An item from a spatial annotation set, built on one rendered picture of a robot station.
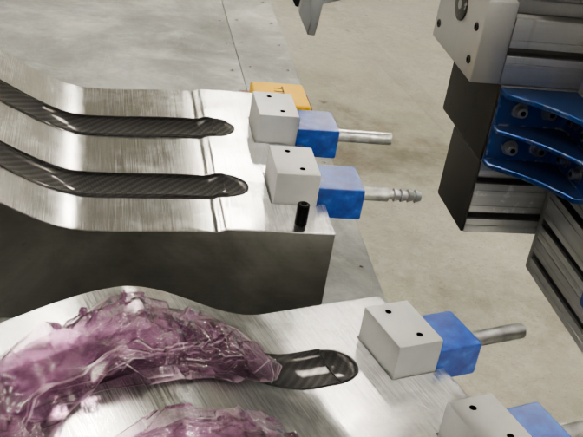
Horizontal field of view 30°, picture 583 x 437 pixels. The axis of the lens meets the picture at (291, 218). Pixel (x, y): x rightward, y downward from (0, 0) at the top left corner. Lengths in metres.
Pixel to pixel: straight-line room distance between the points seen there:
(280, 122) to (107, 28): 0.51
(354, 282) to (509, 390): 1.33
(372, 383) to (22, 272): 0.28
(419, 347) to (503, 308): 1.76
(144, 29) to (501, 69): 0.50
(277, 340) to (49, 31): 0.72
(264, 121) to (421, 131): 2.33
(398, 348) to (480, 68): 0.47
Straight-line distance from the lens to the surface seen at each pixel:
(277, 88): 1.22
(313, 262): 0.85
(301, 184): 0.87
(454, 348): 0.78
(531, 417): 0.74
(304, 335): 0.78
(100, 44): 1.38
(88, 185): 0.89
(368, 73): 3.62
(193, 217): 0.84
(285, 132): 0.97
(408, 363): 0.76
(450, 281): 2.55
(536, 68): 1.17
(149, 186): 0.89
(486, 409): 0.72
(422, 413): 0.74
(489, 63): 1.15
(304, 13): 0.91
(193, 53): 1.38
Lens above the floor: 1.31
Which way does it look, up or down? 29 degrees down
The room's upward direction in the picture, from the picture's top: 10 degrees clockwise
